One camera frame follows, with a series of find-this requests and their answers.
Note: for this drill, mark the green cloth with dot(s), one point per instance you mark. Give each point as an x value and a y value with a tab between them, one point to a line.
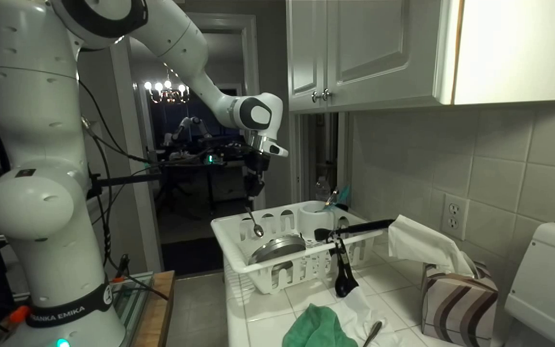
317	329

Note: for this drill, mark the white kitchen door frame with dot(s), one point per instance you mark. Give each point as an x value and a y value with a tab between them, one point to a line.
249	46

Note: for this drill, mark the wooden table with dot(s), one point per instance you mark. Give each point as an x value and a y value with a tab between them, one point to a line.
159	310

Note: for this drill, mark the white plastic dish rack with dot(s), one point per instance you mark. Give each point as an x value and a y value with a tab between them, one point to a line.
240	258

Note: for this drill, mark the white wall outlet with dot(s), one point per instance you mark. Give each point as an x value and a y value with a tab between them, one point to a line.
456	217

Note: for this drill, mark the white gas stove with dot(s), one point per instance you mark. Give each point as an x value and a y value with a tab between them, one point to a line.
548	290

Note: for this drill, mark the metal spoon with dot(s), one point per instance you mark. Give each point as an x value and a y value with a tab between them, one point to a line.
332	198
373	333
257	227

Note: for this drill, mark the white towel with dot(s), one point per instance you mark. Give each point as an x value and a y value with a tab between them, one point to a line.
425	244

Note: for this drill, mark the white dish cloth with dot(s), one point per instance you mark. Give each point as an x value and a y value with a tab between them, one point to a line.
361	310

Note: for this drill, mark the white wall cabinet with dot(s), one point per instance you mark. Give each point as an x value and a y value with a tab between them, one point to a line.
381	51

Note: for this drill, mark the clear glass jar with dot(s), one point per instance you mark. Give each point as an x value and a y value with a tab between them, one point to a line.
321	188

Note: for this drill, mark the dark cluttered dining table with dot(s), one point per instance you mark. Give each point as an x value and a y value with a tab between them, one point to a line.
221	186

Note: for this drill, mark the black ladle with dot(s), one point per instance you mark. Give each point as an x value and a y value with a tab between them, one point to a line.
346	281

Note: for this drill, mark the glass pot lid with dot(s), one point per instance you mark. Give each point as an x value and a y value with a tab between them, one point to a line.
280	248

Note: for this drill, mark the black horizontal clamp rod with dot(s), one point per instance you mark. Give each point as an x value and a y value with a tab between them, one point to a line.
124	182

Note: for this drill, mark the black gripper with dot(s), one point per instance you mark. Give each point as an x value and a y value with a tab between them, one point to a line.
259	177

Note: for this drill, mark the metal cabinet knob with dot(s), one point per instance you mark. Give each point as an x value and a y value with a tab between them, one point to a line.
328	96
317	98

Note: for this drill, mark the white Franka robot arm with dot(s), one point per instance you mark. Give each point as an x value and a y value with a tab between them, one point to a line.
34	206

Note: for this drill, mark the teal slotted spatula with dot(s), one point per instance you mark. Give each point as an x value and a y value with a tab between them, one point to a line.
344	196

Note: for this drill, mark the aluminium base frame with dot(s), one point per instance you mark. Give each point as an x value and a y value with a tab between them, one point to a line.
134	302

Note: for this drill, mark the lit chandelier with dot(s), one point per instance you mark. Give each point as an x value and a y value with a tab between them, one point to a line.
167	92

